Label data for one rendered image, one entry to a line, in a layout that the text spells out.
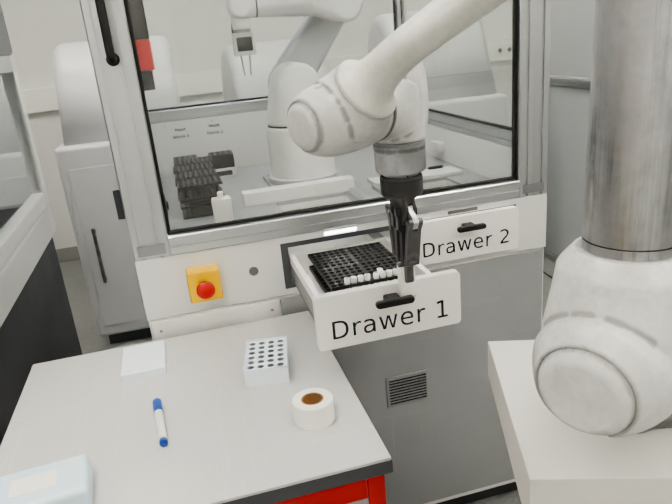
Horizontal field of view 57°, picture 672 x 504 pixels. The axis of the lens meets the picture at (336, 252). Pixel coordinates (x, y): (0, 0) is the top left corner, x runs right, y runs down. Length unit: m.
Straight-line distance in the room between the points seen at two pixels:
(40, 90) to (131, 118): 3.24
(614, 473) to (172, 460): 0.65
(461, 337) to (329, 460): 0.78
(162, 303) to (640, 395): 1.05
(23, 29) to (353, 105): 3.88
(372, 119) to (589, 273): 0.37
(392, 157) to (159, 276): 0.64
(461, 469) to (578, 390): 1.24
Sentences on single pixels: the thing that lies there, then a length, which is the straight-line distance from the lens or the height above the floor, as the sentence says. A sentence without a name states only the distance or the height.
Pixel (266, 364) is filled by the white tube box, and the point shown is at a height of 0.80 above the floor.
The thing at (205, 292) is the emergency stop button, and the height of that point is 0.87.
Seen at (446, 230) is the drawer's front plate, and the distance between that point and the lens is 1.54.
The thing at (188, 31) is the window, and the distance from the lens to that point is 1.37.
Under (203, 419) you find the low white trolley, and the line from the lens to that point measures 1.16.
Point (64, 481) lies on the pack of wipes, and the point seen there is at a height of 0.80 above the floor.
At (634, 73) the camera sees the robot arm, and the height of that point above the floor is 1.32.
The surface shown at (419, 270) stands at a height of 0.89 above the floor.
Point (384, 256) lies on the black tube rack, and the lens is 1.40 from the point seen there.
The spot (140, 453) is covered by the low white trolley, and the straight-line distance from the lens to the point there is 1.12.
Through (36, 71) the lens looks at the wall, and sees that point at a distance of 4.63.
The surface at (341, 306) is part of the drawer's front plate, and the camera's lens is 1.15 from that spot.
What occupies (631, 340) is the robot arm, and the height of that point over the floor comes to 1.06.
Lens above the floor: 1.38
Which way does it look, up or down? 20 degrees down
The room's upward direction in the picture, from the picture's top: 5 degrees counter-clockwise
